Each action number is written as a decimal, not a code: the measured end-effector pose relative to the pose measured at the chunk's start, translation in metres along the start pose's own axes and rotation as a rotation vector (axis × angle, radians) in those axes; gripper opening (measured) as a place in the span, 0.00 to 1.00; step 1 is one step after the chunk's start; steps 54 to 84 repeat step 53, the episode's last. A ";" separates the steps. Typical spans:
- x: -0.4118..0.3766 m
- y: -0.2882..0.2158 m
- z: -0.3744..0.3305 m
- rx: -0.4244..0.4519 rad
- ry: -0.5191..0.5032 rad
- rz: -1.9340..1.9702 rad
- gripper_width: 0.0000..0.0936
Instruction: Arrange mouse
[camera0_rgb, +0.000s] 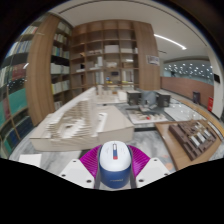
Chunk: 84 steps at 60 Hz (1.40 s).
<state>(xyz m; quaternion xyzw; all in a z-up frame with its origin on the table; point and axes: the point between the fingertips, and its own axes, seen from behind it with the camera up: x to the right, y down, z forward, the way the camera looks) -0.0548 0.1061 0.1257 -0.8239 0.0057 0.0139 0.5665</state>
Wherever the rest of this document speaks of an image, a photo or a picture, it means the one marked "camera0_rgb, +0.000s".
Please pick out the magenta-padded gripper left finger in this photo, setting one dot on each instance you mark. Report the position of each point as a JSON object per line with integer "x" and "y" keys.
{"x": 77, "y": 171}

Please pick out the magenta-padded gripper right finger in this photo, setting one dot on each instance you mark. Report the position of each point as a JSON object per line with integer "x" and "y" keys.
{"x": 151, "y": 170}

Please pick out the white and blue computer mouse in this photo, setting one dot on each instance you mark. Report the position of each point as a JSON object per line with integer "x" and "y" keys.
{"x": 115, "y": 165}

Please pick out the pale blue printed mouse pad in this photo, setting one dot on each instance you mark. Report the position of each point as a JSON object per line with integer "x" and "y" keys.
{"x": 167, "y": 165}

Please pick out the large white architectural model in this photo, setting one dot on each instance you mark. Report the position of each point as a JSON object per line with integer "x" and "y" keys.
{"x": 80, "y": 126}

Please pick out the white paper sheet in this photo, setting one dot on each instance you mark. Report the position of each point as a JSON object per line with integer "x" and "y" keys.
{"x": 30, "y": 160}

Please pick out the brown model on wooden board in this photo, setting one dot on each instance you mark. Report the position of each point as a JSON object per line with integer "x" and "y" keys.
{"x": 193, "y": 138}

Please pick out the flat white architectural model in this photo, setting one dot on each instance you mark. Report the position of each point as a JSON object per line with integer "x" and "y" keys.
{"x": 146, "y": 116}

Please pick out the dark grey building models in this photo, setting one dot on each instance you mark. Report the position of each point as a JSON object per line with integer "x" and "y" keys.
{"x": 146, "y": 98}

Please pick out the red standing sign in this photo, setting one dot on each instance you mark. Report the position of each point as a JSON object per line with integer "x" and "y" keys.
{"x": 210, "y": 104}

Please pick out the glass-front bookcase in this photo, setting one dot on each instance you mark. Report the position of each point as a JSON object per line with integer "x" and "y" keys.
{"x": 15, "y": 93}

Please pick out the wooden shelf unit with books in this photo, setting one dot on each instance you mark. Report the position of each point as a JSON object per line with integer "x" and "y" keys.
{"x": 60, "y": 66}

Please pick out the group of small ceiling lights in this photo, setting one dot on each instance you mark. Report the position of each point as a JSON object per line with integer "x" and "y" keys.
{"x": 190, "y": 69}

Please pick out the wooden display shelf unit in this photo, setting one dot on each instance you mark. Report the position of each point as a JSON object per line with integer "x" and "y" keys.
{"x": 106, "y": 50}

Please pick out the long ceiling light strip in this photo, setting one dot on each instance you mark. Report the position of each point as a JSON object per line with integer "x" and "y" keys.
{"x": 170, "y": 41}

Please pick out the white wall poster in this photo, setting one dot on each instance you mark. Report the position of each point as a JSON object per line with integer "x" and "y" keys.
{"x": 153, "y": 60}

